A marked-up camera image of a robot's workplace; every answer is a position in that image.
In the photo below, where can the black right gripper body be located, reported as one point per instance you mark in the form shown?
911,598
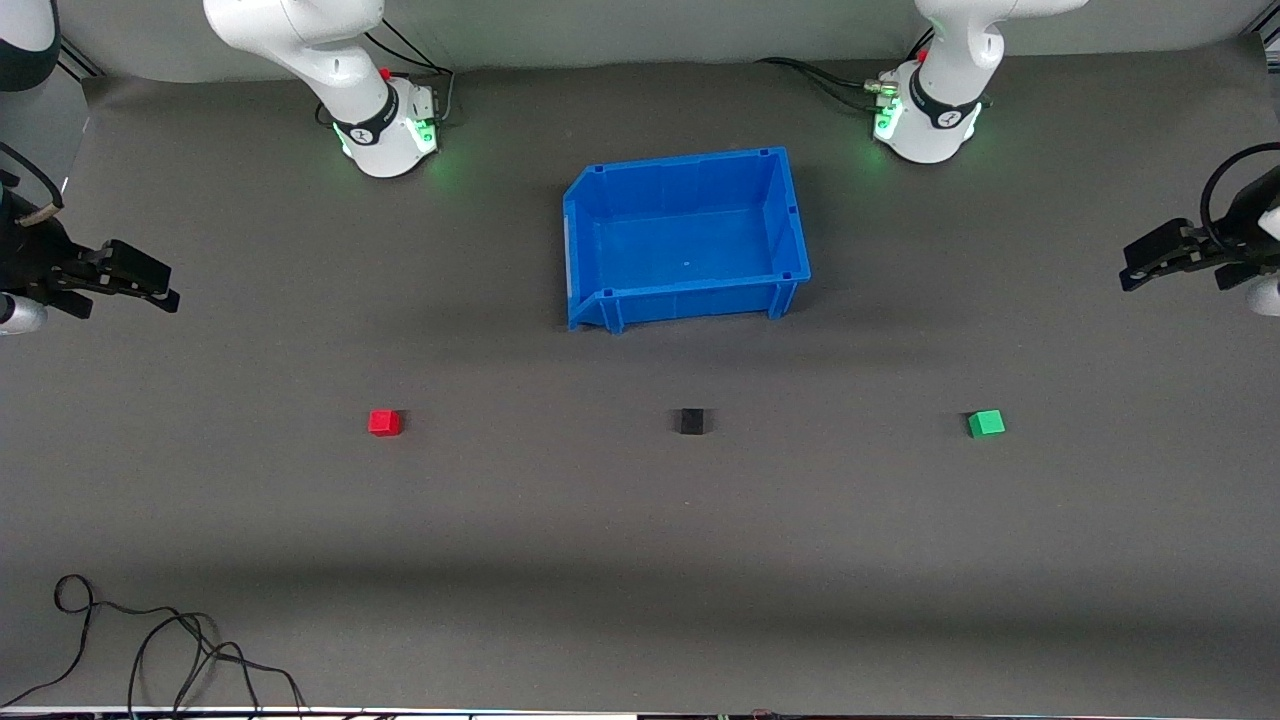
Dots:
30,262

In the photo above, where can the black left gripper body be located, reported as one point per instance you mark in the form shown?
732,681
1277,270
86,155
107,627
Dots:
1232,247

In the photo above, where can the small green cube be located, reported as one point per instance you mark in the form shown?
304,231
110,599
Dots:
986,424

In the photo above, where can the small red cube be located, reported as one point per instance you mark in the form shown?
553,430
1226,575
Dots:
383,424

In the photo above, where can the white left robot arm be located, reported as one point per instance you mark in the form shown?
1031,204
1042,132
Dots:
950,60

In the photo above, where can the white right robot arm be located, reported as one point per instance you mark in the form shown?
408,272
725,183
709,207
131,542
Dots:
330,60

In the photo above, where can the small black cube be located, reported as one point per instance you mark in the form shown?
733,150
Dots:
692,422

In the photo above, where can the blue plastic storage bin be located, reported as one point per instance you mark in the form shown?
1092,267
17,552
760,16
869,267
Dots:
690,250

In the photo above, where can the dark grey table cover sheet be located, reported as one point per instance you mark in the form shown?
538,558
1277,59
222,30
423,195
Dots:
640,550

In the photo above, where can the aluminium frame rail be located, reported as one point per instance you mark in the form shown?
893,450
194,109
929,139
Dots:
75,62
1268,38

